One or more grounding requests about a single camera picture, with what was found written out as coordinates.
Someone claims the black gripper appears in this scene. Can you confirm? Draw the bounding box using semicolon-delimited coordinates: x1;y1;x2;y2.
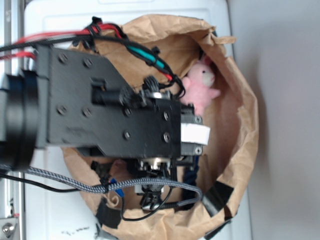
34;45;210;210

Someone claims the dark blue rope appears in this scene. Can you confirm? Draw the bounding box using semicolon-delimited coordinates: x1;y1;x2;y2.
182;155;201;211

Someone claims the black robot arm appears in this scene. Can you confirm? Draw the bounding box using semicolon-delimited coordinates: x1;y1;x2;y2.
0;45;204;210

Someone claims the brown paper bag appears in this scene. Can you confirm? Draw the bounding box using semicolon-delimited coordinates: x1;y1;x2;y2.
60;14;259;240

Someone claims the white plastic bin lid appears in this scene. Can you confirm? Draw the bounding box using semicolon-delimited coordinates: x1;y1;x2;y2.
24;0;231;240

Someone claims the pink plush bunny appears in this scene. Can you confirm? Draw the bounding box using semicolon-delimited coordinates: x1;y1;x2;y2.
180;55;221;117

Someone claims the red black cable bundle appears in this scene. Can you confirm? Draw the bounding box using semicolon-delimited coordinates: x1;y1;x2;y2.
0;16;187;99

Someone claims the grey braided cable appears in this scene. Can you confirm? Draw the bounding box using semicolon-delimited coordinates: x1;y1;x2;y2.
26;165;203;208

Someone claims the thin black cable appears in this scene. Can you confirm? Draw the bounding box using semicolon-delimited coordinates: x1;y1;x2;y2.
0;173;173;222

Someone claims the metal frame rail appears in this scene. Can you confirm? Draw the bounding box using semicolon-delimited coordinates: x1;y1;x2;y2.
0;0;27;240

